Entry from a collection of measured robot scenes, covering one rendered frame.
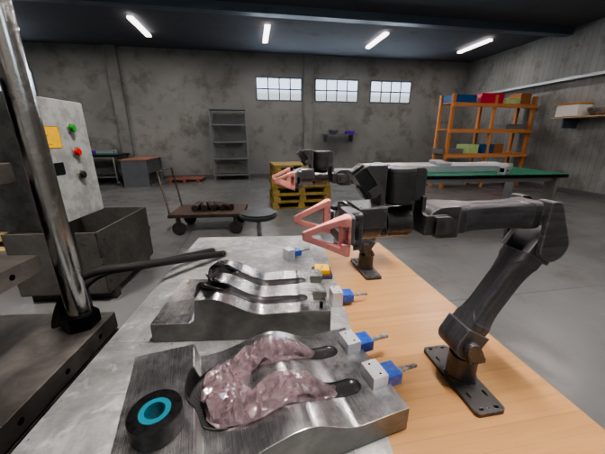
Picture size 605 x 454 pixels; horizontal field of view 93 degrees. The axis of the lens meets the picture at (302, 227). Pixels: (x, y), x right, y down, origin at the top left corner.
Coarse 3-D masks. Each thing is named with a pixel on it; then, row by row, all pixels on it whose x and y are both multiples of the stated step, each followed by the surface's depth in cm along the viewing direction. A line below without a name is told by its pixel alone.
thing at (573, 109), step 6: (558, 108) 678; (564, 108) 664; (570, 108) 653; (576, 108) 641; (582, 108) 641; (558, 114) 679; (564, 114) 665; (570, 114) 654; (576, 114) 643; (582, 114) 645; (588, 114) 648
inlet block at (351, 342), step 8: (344, 336) 70; (352, 336) 70; (360, 336) 72; (368, 336) 72; (376, 336) 73; (384, 336) 74; (344, 344) 69; (352, 344) 68; (360, 344) 69; (368, 344) 70; (352, 352) 69
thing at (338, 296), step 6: (330, 288) 98; (336, 288) 98; (348, 288) 101; (330, 294) 98; (336, 294) 95; (342, 294) 96; (348, 294) 97; (354, 294) 99; (360, 294) 99; (366, 294) 99; (330, 300) 98; (336, 300) 96; (342, 300) 96; (348, 300) 97; (336, 306) 97
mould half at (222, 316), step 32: (192, 288) 97; (256, 288) 91; (288, 288) 92; (320, 288) 91; (160, 320) 80; (192, 320) 79; (224, 320) 79; (256, 320) 79; (288, 320) 80; (320, 320) 81
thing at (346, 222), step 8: (344, 208) 49; (352, 208) 49; (344, 216) 44; (352, 216) 44; (320, 224) 45; (328, 224) 45; (336, 224) 44; (344, 224) 44; (352, 224) 44; (304, 232) 45; (312, 232) 45; (344, 232) 45; (352, 232) 44; (304, 240) 46; (312, 240) 46; (320, 240) 46; (344, 240) 45; (352, 240) 45; (328, 248) 46; (336, 248) 45; (344, 248) 45; (344, 256) 46
